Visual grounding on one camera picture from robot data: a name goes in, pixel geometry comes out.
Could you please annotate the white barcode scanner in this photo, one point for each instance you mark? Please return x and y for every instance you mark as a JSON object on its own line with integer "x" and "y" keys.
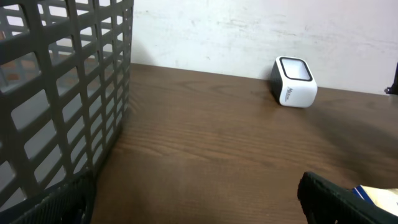
{"x": 292, "y": 83}

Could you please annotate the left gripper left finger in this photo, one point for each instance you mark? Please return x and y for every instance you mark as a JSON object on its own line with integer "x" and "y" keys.
{"x": 70, "y": 201}

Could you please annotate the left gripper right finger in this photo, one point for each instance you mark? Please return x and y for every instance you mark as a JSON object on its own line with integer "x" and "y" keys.
{"x": 323, "y": 201}

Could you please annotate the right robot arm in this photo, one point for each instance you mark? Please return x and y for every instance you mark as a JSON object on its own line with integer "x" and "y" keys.
{"x": 393, "y": 89}

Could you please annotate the grey plastic mesh basket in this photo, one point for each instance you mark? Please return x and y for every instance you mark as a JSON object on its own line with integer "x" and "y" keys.
{"x": 65, "y": 72}

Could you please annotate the cream snack bag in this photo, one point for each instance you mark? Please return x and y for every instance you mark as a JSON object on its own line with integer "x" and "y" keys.
{"x": 385, "y": 199}

